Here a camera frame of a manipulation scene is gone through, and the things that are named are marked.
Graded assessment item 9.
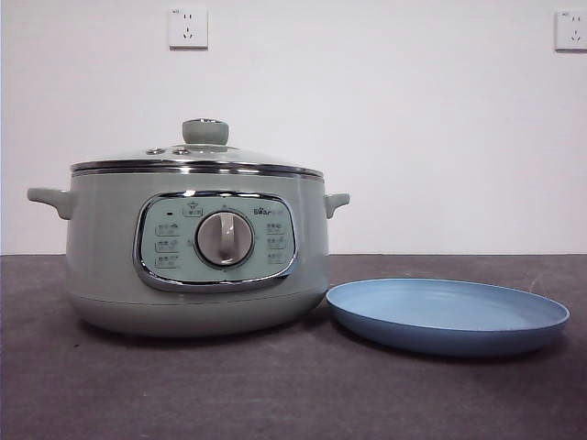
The blue round plate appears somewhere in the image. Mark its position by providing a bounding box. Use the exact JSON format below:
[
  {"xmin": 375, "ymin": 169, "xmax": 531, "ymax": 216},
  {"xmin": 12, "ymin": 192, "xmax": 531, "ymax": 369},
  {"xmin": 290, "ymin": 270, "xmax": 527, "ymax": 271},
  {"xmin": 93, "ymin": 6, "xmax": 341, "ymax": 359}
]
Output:
[{"xmin": 326, "ymin": 276, "xmax": 571, "ymax": 359}]

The glass lid with green knob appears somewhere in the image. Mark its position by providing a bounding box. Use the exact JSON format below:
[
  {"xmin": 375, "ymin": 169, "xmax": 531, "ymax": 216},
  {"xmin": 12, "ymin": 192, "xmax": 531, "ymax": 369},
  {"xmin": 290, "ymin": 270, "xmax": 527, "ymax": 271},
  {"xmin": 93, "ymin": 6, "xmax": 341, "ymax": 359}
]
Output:
[{"xmin": 71, "ymin": 117, "xmax": 324, "ymax": 178}]

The white wall socket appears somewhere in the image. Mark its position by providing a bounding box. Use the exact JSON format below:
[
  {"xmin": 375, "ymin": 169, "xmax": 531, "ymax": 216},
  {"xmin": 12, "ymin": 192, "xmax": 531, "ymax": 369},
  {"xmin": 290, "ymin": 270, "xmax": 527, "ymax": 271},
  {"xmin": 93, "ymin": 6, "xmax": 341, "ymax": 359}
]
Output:
[
  {"xmin": 168, "ymin": 7, "xmax": 209, "ymax": 50},
  {"xmin": 554, "ymin": 9, "xmax": 587, "ymax": 51}
]

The pale green electric steamer pot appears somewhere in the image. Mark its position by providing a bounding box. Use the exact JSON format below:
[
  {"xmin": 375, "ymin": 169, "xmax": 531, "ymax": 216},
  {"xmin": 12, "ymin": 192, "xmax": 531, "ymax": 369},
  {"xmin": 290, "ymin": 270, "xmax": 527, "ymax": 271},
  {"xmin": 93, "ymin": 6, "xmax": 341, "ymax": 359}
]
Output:
[{"xmin": 26, "ymin": 168, "xmax": 351, "ymax": 339}]

